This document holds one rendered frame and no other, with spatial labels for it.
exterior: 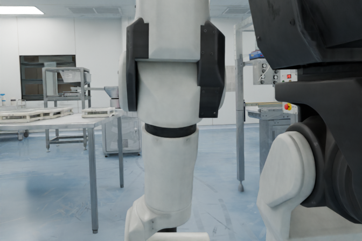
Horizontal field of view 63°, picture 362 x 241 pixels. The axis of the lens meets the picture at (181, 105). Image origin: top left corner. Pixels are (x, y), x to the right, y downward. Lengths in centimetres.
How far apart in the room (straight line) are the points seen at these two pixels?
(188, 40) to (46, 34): 775
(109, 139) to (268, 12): 450
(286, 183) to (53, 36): 773
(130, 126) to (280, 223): 437
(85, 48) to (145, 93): 743
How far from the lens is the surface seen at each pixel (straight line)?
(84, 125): 221
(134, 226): 41
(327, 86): 36
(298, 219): 51
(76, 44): 782
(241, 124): 299
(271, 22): 40
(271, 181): 45
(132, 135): 478
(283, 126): 292
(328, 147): 38
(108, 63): 763
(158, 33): 32
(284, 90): 45
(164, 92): 33
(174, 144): 34
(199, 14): 34
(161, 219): 40
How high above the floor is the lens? 104
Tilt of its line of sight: 3 degrees down
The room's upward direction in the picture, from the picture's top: 2 degrees counter-clockwise
